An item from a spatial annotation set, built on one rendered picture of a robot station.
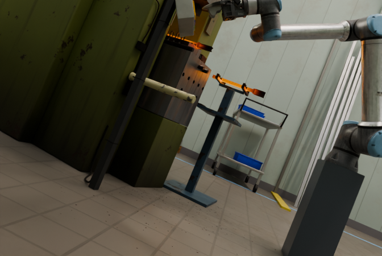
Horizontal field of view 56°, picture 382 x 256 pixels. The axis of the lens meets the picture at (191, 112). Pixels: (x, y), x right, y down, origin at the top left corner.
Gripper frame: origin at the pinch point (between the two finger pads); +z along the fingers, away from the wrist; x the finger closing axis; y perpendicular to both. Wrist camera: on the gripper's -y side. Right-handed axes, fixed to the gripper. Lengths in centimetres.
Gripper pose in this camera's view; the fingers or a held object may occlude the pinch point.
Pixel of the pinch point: (204, 7)
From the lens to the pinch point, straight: 181.8
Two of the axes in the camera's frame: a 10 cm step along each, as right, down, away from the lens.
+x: 0.0, 0.4, 10.0
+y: 1.3, 9.9, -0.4
